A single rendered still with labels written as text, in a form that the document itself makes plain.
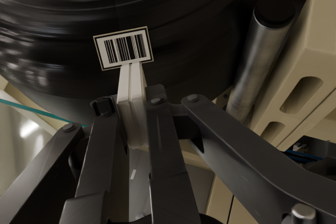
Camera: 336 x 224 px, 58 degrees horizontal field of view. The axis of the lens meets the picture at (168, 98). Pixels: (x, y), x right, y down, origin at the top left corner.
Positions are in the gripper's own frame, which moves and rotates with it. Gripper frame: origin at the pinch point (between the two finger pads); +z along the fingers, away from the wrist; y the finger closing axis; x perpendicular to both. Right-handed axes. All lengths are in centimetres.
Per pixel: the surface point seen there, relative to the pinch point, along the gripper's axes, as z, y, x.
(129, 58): 15.5, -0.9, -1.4
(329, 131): 39, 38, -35
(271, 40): 15.6, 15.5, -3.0
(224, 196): 47, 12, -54
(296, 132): 24.5, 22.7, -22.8
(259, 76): 21.6, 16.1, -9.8
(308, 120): 20.4, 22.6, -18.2
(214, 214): 44, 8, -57
